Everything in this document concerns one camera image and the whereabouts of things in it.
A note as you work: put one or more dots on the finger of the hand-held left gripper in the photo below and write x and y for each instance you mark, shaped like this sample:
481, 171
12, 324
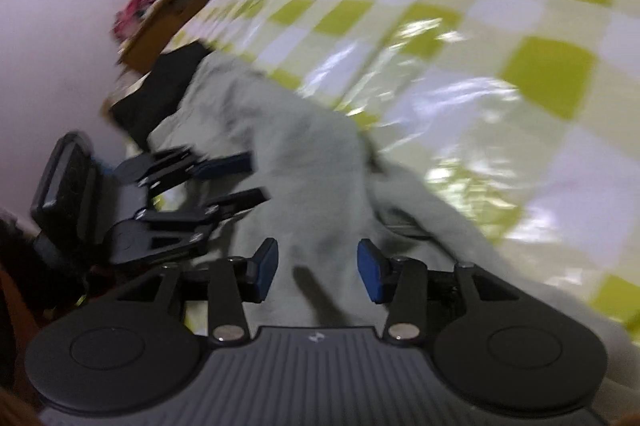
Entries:
222, 165
235, 206

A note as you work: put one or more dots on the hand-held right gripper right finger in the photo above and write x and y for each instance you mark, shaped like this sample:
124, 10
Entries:
372, 273

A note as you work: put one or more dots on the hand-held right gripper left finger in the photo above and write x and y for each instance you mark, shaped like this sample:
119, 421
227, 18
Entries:
265, 268

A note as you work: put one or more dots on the grey-green pants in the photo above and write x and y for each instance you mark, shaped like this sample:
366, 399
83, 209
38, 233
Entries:
300, 146

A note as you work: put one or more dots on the black cloth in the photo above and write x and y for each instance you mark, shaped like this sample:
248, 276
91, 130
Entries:
155, 96

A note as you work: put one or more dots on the wooden bedside cabinet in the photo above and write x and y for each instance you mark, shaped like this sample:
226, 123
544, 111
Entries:
150, 36

